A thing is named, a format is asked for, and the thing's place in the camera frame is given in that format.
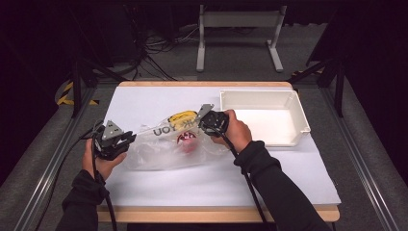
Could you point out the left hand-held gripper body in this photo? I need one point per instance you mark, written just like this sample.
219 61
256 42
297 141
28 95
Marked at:
107 146

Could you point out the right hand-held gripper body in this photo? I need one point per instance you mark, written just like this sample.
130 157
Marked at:
215 122

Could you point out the clear plastic bag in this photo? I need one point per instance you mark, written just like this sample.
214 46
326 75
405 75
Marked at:
154 154

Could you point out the red can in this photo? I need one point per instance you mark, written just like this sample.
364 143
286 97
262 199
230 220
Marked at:
187 142

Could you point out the white plastic bin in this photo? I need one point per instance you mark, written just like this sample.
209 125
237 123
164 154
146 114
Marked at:
269 122

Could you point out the person's left hand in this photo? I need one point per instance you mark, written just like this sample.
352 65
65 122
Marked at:
99 166

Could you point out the person's right hand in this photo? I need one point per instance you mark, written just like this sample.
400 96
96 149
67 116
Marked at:
239 134

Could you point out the yellow packet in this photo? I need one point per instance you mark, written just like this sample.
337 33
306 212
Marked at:
181 118

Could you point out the yellow black hazard tape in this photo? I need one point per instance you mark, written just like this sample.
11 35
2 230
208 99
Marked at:
65 96

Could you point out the black metal stand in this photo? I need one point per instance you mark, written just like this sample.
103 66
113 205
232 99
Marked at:
339 89
76 86

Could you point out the white table mat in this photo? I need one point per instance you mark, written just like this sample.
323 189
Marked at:
179 189

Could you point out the wooden table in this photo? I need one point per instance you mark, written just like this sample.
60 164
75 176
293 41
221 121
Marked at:
192 215

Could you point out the white metal stand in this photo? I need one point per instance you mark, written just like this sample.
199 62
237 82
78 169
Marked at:
240 19

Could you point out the aluminium rail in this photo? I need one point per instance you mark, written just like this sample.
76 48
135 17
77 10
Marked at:
48 179
362 179

